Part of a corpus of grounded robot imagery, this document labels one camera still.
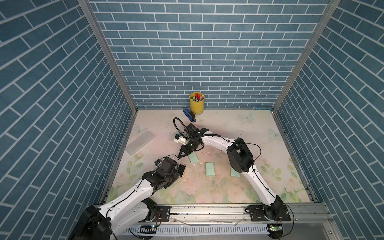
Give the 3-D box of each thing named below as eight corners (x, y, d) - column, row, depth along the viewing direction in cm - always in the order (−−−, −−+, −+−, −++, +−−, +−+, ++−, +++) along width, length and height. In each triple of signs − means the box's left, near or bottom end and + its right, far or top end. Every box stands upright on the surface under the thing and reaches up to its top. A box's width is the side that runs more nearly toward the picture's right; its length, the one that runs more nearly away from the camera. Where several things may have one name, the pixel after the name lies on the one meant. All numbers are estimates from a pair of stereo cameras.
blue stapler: (192, 123, 115) (192, 119, 111) (182, 112, 122) (182, 108, 119) (197, 120, 117) (197, 116, 113) (187, 110, 124) (186, 106, 120)
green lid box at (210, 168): (205, 176, 89) (206, 174, 86) (205, 164, 93) (205, 162, 91) (214, 176, 89) (215, 174, 86) (214, 164, 93) (214, 162, 91)
